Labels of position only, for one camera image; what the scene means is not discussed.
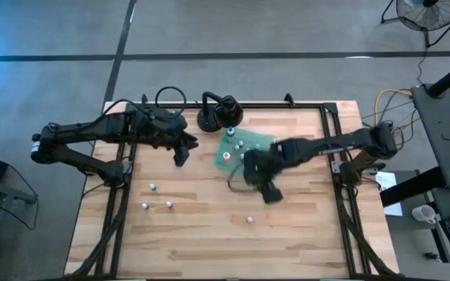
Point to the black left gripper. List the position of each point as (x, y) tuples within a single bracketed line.
[(168, 126)]

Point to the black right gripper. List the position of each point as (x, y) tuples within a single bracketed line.
[(262, 168)]

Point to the small purple food coloring bottle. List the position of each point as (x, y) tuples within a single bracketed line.
[(241, 143)]

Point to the large yellow food coloring bottle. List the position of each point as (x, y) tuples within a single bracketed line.
[(226, 157)]

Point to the large teal food coloring bottle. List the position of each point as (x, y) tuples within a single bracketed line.
[(229, 133)]

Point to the small dark green coloring bottle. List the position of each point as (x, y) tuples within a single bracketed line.
[(249, 219)]

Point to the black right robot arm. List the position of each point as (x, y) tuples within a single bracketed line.
[(334, 144)]

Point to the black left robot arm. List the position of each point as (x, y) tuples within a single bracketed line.
[(84, 130)]

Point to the translucent teal plastic bin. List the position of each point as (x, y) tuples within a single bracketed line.
[(254, 136)]

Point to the black gooseneck desk lamp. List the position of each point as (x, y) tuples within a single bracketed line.
[(229, 113)]

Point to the white paper sheet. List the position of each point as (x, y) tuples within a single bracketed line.
[(387, 181)]

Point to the black desk beam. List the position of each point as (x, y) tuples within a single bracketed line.
[(408, 187)]

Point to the white mug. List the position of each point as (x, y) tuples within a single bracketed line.
[(424, 213)]

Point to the grey side desk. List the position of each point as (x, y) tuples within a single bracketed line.
[(443, 125)]

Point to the small black floor item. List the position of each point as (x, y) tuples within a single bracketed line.
[(431, 256)]

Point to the black floor fan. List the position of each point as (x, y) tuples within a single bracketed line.
[(416, 15)]

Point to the grey metal bracket plate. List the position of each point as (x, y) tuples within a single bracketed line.
[(335, 167)]

